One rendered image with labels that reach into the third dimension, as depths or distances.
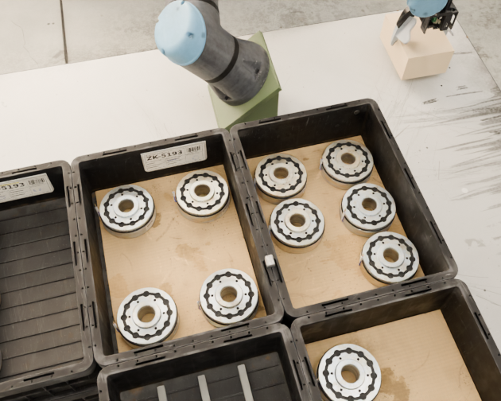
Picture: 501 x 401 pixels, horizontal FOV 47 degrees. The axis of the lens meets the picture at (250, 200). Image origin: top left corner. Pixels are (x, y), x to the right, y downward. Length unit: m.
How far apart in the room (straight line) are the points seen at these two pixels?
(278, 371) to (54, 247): 0.47
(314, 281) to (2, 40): 2.09
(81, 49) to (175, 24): 1.49
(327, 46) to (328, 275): 0.74
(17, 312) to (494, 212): 1.00
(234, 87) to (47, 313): 0.60
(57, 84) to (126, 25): 1.22
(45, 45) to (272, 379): 2.06
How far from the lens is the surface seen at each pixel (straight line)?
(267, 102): 1.30
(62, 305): 1.09
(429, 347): 1.06
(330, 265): 1.08
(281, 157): 1.15
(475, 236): 1.33
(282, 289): 0.94
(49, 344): 1.07
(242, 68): 1.27
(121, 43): 2.67
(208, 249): 1.08
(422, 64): 1.52
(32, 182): 1.14
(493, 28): 2.91
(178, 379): 1.00
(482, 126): 1.52
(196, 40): 1.19
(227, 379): 1.00
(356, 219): 1.09
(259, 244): 0.97
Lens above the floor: 1.79
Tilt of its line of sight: 59 degrees down
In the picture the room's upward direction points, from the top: 1 degrees clockwise
